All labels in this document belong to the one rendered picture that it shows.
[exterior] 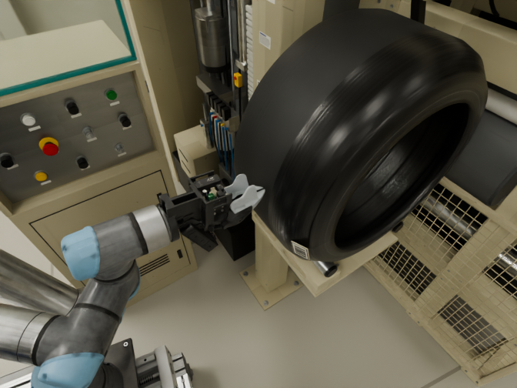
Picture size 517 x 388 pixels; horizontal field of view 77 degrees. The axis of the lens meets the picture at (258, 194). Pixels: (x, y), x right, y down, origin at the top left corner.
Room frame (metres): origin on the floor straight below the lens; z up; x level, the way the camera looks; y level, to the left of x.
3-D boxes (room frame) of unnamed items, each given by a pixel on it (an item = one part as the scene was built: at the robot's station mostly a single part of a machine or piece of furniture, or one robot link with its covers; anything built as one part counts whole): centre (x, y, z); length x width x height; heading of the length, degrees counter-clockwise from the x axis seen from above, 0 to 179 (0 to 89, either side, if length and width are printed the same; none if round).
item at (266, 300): (0.87, -0.07, 0.01); 0.27 x 0.27 x 0.02; 33
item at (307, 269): (0.59, -0.11, 0.84); 0.36 x 0.09 x 0.06; 33
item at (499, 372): (0.65, -0.63, 0.65); 0.90 x 0.02 x 0.70; 33
